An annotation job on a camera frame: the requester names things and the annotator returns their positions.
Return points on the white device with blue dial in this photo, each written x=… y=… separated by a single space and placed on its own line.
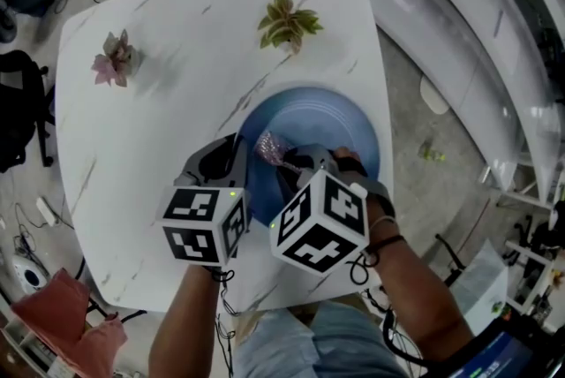
x=20 y=268

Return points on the black tablet with blue screen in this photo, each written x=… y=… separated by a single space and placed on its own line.
x=494 y=356

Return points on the small green potted plant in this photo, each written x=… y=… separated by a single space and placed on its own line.
x=289 y=25

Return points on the white metal shelf rack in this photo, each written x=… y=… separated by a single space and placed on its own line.
x=441 y=14

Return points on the large blue plate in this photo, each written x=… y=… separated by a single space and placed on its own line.
x=326 y=120

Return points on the person's light blue clothing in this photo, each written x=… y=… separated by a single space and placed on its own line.
x=318 y=345

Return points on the tiny green plant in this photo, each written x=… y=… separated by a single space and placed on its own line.
x=498 y=306

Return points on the small green yellow toy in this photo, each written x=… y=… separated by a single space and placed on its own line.
x=428 y=152

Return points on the person's right hand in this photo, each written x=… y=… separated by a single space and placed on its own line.
x=351 y=164

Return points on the black metal stand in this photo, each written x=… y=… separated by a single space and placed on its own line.
x=450 y=254

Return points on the white power strip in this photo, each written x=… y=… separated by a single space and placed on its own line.
x=46 y=210

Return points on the black office chair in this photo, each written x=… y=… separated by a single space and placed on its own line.
x=17 y=111

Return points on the person's left forearm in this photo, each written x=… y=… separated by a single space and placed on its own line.
x=185 y=323

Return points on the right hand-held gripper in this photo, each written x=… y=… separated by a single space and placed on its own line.
x=322 y=226

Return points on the person's right forearm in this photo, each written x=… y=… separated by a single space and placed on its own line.
x=415 y=288

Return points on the small pink potted plant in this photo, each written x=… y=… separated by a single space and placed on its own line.
x=115 y=58

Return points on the salmon pink chair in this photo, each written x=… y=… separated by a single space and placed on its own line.
x=57 y=305

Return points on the white oval lid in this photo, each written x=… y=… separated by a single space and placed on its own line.
x=434 y=96

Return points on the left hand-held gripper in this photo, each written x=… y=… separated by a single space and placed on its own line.
x=198 y=226

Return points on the black wrist band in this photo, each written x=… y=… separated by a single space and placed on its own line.
x=388 y=241

